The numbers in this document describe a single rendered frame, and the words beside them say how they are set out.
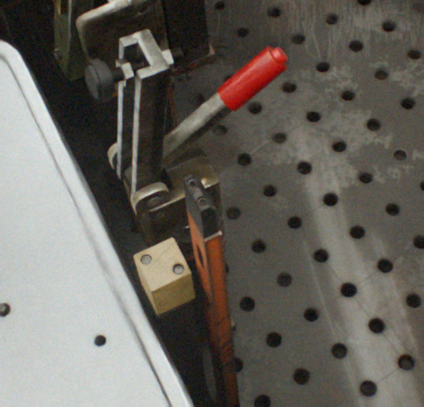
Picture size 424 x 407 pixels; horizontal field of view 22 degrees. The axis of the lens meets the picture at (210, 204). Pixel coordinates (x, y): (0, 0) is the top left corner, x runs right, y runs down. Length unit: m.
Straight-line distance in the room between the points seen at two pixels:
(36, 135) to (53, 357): 0.20
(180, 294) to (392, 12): 0.64
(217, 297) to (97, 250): 0.13
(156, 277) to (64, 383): 0.12
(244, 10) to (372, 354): 0.47
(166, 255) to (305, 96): 0.53
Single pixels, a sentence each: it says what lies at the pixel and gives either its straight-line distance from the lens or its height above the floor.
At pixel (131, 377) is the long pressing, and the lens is 0.85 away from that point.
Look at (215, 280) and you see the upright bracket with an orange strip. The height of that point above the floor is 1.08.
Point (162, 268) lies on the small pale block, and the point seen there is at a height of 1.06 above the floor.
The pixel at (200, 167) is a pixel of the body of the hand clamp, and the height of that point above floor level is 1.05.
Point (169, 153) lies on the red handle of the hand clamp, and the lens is 0.83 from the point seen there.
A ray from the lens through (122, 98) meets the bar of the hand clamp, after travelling 0.77.
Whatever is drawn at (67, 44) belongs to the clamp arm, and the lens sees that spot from 0.96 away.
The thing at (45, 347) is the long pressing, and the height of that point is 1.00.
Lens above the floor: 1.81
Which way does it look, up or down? 64 degrees down
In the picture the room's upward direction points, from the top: 7 degrees counter-clockwise
